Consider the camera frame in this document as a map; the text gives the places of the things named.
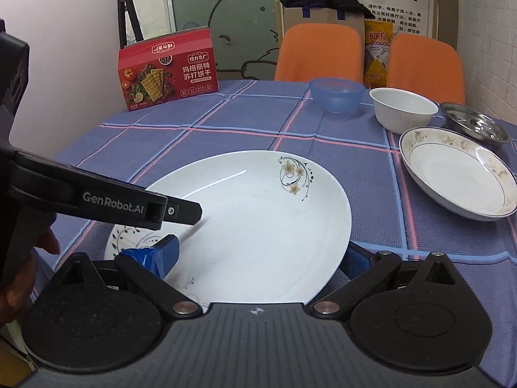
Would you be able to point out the white bowl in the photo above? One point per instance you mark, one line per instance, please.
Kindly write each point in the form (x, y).
(398, 110)

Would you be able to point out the blue plaid tablecloth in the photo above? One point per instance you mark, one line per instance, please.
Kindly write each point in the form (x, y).
(389, 210)

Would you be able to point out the red cracker box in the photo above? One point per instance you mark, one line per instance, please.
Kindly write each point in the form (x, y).
(171, 67)

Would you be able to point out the cardboard box with blue handles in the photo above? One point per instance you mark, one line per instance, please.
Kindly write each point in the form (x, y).
(295, 16)

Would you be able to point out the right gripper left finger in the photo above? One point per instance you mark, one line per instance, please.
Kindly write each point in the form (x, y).
(147, 267)

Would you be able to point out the person's left hand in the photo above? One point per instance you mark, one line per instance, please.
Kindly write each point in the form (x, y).
(15, 295)

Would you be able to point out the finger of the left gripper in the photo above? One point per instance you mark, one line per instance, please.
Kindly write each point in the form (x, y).
(68, 190)

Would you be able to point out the black cloth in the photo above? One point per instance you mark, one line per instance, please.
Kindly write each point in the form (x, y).
(341, 7)

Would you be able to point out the stainless steel bowl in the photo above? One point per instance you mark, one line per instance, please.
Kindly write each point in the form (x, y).
(473, 124)

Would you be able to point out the yellow snack bag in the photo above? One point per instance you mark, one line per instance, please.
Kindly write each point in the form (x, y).
(377, 40)

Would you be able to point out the white brown-rimmed plate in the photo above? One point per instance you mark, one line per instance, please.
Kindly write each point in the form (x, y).
(459, 174)

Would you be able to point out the white floral plate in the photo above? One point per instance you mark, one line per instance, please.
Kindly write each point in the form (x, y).
(274, 228)

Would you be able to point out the orange chair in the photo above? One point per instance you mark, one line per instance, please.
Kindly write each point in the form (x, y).
(311, 51)
(427, 67)

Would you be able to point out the blue plastic bowl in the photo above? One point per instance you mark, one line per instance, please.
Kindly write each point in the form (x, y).
(336, 95)

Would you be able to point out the left orange chair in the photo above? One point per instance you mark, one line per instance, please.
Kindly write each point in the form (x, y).
(311, 51)

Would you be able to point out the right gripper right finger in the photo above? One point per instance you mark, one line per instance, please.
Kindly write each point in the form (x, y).
(369, 273)

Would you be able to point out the right orange chair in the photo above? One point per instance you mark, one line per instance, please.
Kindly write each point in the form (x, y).
(427, 67)

